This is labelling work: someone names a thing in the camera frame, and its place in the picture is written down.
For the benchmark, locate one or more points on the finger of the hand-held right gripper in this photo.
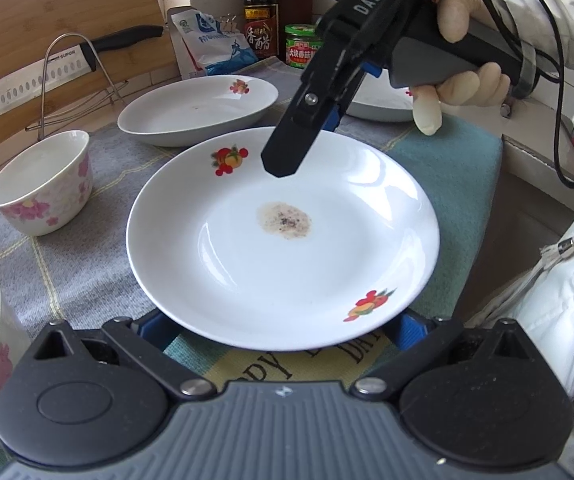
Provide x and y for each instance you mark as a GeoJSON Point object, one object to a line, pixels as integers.
{"type": "Point", "coordinates": [292, 130]}

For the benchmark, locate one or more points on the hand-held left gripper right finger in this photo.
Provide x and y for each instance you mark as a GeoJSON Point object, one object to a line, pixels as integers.
{"type": "Point", "coordinates": [409, 332]}

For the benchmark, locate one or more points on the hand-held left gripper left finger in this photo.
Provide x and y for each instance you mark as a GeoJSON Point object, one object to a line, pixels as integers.
{"type": "Point", "coordinates": [153, 329]}

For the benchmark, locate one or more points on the deep white fruit-print plate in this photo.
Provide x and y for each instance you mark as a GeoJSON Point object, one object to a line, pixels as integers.
{"type": "Point", "coordinates": [187, 110]}

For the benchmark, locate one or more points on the stained white fruit-print plate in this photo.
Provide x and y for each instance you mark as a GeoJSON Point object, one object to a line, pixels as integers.
{"type": "Point", "coordinates": [277, 280]}

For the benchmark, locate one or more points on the person's right hand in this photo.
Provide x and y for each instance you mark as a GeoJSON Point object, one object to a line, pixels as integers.
{"type": "Point", "coordinates": [467, 90]}

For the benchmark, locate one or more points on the green-lidded sauce jar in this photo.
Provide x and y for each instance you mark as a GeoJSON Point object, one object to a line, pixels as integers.
{"type": "Point", "coordinates": [301, 47]}

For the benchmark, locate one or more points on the grey checked cloth mat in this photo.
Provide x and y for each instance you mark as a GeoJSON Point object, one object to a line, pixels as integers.
{"type": "Point", "coordinates": [92, 260]}

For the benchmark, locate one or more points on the dark vinegar bottle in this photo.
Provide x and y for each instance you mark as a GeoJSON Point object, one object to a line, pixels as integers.
{"type": "Point", "coordinates": [261, 20]}

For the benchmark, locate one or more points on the white and blue salt bag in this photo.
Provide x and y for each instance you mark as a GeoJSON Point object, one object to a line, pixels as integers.
{"type": "Point", "coordinates": [202, 35]}

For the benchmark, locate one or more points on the person's white jacket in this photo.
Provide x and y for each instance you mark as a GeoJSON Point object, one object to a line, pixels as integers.
{"type": "Point", "coordinates": [567, 320]}

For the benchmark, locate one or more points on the tall pink-flower white bowl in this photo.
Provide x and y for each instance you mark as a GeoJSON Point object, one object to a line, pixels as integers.
{"type": "Point", "coordinates": [37, 175]}

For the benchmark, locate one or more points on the bamboo cutting board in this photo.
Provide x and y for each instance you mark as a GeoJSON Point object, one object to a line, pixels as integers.
{"type": "Point", "coordinates": [67, 0]}

